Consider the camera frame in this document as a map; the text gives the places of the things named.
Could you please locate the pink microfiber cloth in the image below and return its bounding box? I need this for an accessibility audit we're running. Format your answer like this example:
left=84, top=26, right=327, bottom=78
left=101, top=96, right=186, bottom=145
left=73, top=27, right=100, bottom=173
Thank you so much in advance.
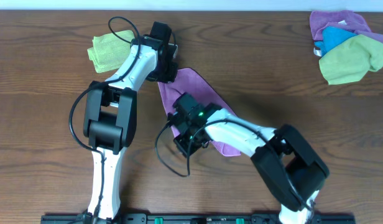
left=157, top=67, right=242, bottom=157

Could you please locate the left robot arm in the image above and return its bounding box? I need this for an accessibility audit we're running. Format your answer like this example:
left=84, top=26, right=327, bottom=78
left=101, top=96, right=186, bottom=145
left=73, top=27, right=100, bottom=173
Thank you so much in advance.
left=83, top=35, right=177, bottom=223

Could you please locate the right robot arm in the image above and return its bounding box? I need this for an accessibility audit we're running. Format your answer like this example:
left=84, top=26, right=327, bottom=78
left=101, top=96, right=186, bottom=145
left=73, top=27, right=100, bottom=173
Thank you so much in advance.
left=168, top=103, right=330, bottom=223

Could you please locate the folded light green cloth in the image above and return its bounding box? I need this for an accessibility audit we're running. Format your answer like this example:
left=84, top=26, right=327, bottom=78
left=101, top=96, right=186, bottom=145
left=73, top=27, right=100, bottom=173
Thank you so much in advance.
left=87, top=34, right=131, bottom=73

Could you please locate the crumpled blue cloth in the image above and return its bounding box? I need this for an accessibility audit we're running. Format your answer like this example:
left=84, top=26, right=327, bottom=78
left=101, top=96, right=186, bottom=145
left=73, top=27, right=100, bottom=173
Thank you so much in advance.
left=313, top=27, right=356, bottom=57

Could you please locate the crumpled green cloth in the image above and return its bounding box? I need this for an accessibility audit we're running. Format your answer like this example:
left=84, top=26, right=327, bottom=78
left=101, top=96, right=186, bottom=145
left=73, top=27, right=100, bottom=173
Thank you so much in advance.
left=319, top=34, right=383, bottom=85

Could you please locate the crumpled purple cloth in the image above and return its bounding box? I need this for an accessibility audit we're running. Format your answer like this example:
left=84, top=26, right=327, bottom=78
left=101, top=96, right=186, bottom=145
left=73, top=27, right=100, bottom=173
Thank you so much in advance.
left=310, top=10, right=383, bottom=43

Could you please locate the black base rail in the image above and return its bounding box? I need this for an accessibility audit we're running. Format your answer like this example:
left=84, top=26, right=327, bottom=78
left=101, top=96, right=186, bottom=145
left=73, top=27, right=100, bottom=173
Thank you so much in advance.
left=40, top=212, right=356, bottom=224

